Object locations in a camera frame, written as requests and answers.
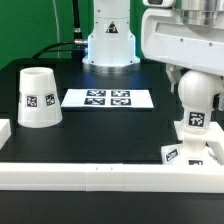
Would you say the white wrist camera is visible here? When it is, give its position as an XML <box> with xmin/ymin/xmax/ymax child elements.
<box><xmin>142</xmin><ymin>0</ymin><xmax>175</xmax><ymax>8</ymax></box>

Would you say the white fiducial marker sheet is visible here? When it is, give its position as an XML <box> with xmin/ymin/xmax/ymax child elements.
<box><xmin>61</xmin><ymin>89</ymin><xmax>154</xmax><ymax>109</ymax></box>

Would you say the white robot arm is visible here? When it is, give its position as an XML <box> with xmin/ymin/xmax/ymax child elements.
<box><xmin>83</xmin><ymin>0</ymin><xmax>224</xmax><ymax>83</ymax></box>

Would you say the white front fence bar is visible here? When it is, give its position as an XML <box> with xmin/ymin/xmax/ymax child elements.
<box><xmin>0</xmin><ymin>163</ymin><xmax>224</xmax><ymax>193</ymax></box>

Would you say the white left fence bar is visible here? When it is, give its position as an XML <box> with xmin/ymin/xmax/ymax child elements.
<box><xmin>0</xmin><ymin>119</ymin><xmax>11</xmax><ymax>150</ymax></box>

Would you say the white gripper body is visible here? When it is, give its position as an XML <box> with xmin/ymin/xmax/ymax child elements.
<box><xmin>141</xmin><ymin>8</ymin><xmax>224</xmax><ymax>76</ymax></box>

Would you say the white lamp base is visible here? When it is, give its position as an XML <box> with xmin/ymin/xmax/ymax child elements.
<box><xmin>161</xmin><ymin>121</ymin><xmax>221</xmax><ymax>166</ymax></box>

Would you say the white lamp bulb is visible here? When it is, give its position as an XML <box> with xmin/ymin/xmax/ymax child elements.
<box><xmin>178</xmin><ymin>71</ymin><xmax>223</xmax><ymax>134</ymax></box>

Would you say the white right fence bar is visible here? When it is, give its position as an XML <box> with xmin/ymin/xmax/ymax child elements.
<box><xmin>207</xmin><ymin>122</ymin><xmax>224</xmax><ymax>165</ymax></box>

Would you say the black cable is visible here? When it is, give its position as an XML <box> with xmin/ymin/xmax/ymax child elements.
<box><xmin>32</xmin><ymin>0</ymin><xmax>89</xmax><ymax>60</ymax></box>

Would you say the white fence bar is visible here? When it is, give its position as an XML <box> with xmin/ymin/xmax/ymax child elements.
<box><xmin>0</xmin><ymin>119</ymin><xmax>11</xmax><ymax>150</ymax></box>
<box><xmin>0</xmin><ymin>163</ymin><xmax>224</xmax><ymax>193</ymax></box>
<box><xmin>207</xmin><ymin>122</ymin><xmax>224</xmax><ymax>165</ymax></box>

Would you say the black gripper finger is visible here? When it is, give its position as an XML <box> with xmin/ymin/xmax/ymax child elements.
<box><xmin>213</xmin><ymin>92</ymin><xmax>224</xmax><ymax>111</ymax></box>
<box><xmin>166</xmin><ymin>64</ymin><xmax>182</xmax><ymax>93</ymax></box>

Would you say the thin grey cable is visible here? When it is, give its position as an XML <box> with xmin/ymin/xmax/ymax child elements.
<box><xmin>52</xmin><ymin>0</ymin><xmax>62</xmax><ymax>60</ymax></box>

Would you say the white lamp shade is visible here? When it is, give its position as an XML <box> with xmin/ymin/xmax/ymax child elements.
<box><xmin>18</xmin><ymin>67</ymin><xmax>62</xmax><ymax>128</ymax></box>

